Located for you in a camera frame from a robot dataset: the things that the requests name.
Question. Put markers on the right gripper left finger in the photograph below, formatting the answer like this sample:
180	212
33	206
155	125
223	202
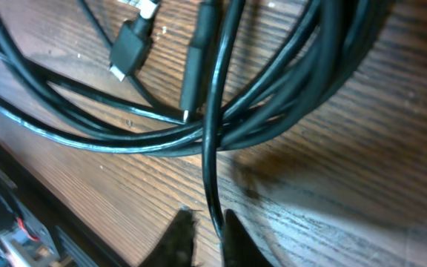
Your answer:
176	246

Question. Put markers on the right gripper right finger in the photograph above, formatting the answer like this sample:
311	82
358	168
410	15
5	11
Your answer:
238	248

